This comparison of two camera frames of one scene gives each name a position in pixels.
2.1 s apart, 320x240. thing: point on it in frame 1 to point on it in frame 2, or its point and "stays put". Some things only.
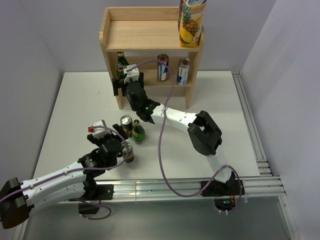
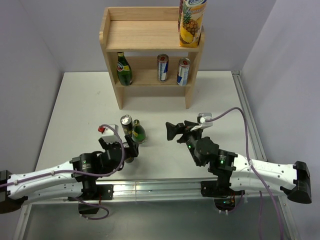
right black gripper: x=115 y=84 to x=173 y=130
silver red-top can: x=183 y=71 stays put
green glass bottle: x=121 y=63 stays put
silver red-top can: x=162 y=70 stays put
